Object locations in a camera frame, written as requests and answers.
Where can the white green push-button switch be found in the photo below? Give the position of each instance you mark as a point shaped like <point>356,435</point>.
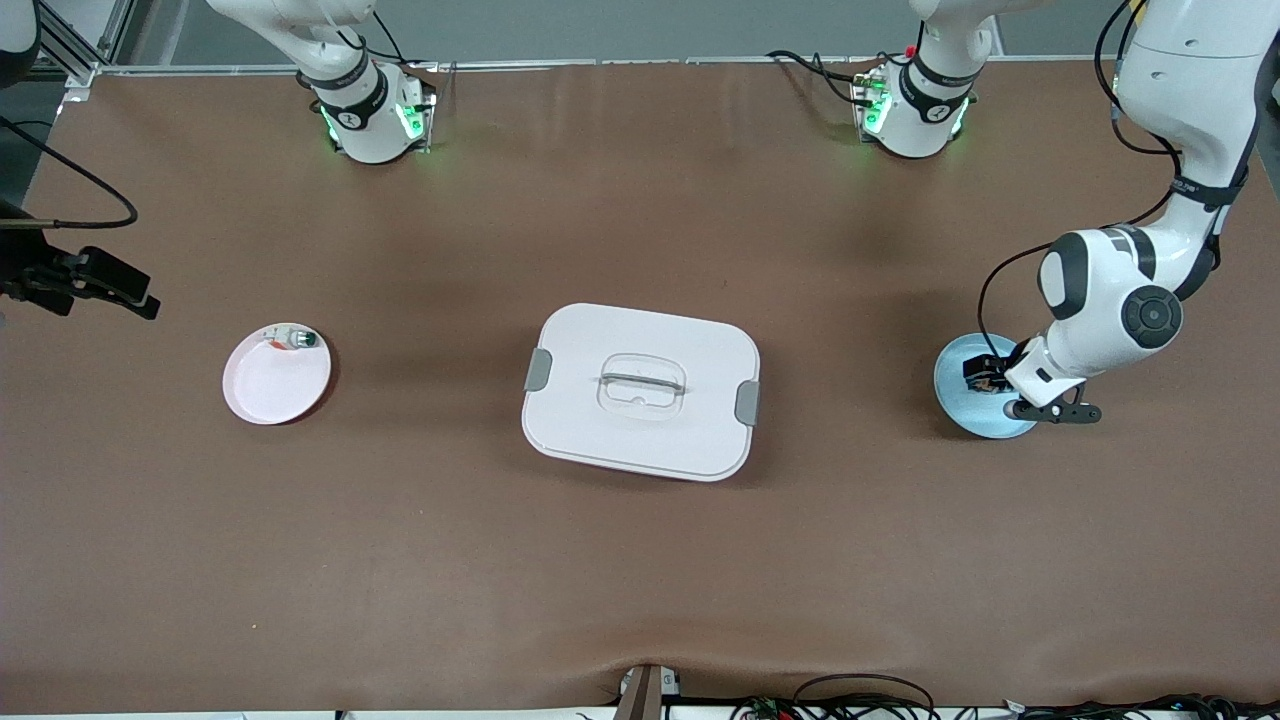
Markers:
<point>300,340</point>

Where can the light blue round plate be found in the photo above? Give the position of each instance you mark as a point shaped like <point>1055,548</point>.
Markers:
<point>960,410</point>

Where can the brown camera mounting post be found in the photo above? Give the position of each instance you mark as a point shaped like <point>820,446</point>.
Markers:
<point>640,700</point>

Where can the black orange push-button switch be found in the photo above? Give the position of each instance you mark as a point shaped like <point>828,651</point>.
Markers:
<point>985,380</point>

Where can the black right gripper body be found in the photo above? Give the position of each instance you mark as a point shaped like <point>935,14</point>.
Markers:
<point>30,268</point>

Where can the grey box latch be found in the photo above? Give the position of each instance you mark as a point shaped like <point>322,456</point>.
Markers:
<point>538,370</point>
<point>747,402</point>

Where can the pink round plate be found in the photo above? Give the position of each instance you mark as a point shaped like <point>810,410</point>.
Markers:
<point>270,385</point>

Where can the aluminium frame profile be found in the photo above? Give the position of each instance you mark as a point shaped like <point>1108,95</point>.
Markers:
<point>62,45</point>

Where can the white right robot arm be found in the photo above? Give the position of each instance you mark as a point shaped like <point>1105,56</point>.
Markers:
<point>360,110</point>

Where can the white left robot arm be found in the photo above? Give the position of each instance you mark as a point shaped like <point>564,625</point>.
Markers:
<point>1190,60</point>

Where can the silver table edge rail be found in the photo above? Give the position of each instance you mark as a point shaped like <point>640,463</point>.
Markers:
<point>520,66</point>

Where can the white plastic storage box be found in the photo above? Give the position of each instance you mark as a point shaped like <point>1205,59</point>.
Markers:
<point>600,440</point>

